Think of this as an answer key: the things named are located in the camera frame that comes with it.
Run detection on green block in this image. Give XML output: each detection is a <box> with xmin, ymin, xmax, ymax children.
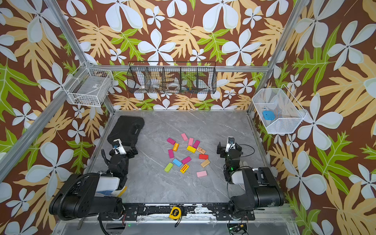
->
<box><xmin>164</xmin><ymin>163</ymin><xmax>174</xmax><ymax>173</ymax></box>

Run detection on magenta block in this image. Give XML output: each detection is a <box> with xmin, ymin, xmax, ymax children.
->
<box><xmin>167</xmin><ymin>138</ymin><xmax>176</xmax><ymax>145</ymax></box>
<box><xmin>193</xmin><ymin>140</ymin><xmax>200</xmax><ymax>149</ymax></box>
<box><xmin>182</xmin><ymin>157</ymin><xmax>192</xmax><ymax>165</ymax></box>
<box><xmin>168</xmin><ymin>149</ymin><xmax>175</xmax><ymax>159</ymax></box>

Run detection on orange cylinder block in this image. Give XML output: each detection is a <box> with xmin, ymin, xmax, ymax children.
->
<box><xmin>173</xmin><ymin>143</ymin><xmax>179</xmax><ymax>151</ymax></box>

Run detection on blue block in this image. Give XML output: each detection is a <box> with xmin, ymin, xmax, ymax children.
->
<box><xmin>172</xmin><ymin>159</ymin><xmax>182</xmax><ymax>167</ymax></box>

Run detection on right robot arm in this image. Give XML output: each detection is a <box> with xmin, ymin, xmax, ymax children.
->
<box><xmin>216</xmin><ymin>137</ymin><xmax>285</xmax><ymax>214</ymax></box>

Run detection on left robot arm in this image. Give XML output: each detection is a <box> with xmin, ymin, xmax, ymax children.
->
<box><xmin>49</xmin><ymin>145</ymin><xmax>138</xmax><ymax>221</ymax></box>

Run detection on black plastic case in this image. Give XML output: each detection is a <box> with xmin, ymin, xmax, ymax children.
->
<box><xmin>107</xmin><ymin>116</ymin><xmax>145</xmax><ymax>147</ymax></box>

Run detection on tan wooden block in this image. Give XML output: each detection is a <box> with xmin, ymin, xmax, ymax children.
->
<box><xmin>200</xmin><ymin>159</ymin><xmax>210</xmax><ymax>168</ymax></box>

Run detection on patterned wooden block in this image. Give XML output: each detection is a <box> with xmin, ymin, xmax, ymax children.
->
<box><xmin>197</xmin><ymin>147</ymin><xmax>206</xmax><ymax>155</ymax></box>

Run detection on light pink block bottom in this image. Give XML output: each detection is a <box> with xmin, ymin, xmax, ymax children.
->
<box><xmin>196</xmin><ymin>171</ymin><xmax>207</xmax><ymax>177</ymax></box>

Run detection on blue knit glove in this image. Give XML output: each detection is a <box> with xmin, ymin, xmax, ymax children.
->
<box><xmin>95</xmin><ymin>186</ymin><xmax>127</xmax><ymax>197</ymax></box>

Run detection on pink block top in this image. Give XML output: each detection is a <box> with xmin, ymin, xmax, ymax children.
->
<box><xmin>181</xmin><ymin>133</ymin><xmax>189</xmax><ymax>141</ymax></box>

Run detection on blue object in basket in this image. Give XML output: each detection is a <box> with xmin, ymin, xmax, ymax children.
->
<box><xmin>262</xmin><ymin>110</ymin><xmax>276</xmax><ymax>120</ymax></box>

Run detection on yellow red striped block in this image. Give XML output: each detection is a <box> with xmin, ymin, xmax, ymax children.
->
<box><xmin>180</xmin><ymin>164</ymin><xmax>190</xmax><ymax>174</ymax></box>

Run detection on yellow tape measure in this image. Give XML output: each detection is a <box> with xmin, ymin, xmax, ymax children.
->
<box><xmin>168</xmin><ymin>206</ymin><xmax>183</xmax><ymax>221</ymax></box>

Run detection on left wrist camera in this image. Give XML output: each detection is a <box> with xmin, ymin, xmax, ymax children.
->
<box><xmin>113</xmin><ymin>139</ymin><xmax>126</xmax><ymax>155</ymax></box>

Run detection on white wire basket right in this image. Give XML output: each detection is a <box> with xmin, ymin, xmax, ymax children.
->
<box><xmin>252</xmin><ymin>85</ymin><xmax>307</xmax><ymax>135</ymax></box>

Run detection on white wire basket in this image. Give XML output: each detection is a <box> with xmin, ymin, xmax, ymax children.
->
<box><xmin>252</xmin><ymin>85</ymin><xmax>307</xmax><ymax>135</ymax></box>
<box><xmin>64</xmin><ymin>62</ymin><xmax>114</xmax><ymax>107</ymax></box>

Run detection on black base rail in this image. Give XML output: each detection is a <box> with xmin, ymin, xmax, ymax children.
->
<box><xmin>99</xmin><ymin>202</ymin><xmax>255</xmax><ymax>222</ymax></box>

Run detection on white wire basket left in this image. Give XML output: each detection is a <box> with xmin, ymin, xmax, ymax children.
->
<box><xmin>64</xmin><ymin>62</ymin><xmax>114</xmax><ymax>107</ymax></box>

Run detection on black wire basket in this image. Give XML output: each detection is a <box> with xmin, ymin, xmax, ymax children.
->
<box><xmin>125</xmin><ymin>61</ymin><xmax>217</xmax><ymax>94</ymax></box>

